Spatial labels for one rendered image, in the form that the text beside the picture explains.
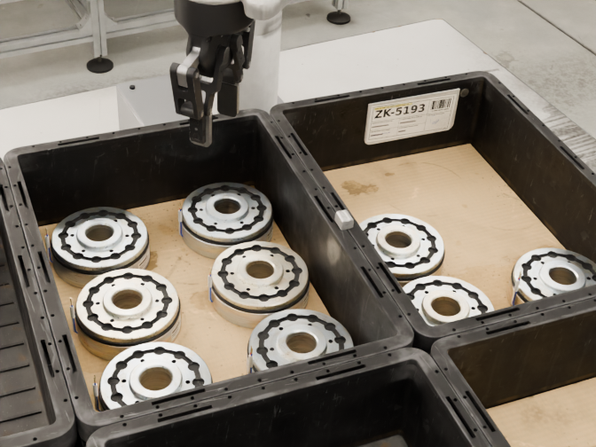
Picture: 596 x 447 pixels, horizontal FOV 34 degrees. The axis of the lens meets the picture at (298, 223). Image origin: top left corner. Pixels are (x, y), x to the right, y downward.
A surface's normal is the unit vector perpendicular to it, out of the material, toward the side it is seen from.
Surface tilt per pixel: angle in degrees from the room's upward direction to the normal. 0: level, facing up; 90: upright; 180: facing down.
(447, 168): 0
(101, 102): 0
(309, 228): 90
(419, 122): 90
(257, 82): 90
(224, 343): 0
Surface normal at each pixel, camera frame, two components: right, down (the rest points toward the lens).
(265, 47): 0.58, 0.54
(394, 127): 0.37, 0.60
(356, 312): -0.93, 0.19
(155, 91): 0.06, -0.78
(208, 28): -0.07, 0.62
